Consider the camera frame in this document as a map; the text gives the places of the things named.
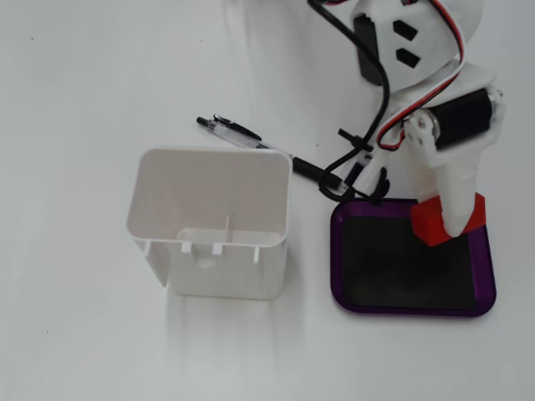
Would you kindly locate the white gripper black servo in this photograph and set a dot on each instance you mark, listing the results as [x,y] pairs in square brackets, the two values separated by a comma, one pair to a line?
[457,122]

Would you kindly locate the red textured cube block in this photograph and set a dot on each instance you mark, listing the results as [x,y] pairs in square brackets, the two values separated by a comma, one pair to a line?
[426,229]

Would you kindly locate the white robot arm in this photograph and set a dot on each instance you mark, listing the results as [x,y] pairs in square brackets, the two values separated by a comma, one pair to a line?
[426,37]

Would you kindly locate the white plastic box container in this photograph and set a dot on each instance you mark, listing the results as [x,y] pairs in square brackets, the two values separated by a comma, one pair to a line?
[209,188]

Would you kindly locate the black zip tie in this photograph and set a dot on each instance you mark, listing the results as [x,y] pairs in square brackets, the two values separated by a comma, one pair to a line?
[355,140]

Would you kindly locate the black pad in tray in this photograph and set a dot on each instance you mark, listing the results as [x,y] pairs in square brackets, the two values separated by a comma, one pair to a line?
[397,267]

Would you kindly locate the purple metal tray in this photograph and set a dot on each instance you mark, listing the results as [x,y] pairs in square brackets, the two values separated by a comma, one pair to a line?
[487,271]

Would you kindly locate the black clear ballpoint pen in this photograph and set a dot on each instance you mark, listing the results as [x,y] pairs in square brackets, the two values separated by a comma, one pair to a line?
[234,133]

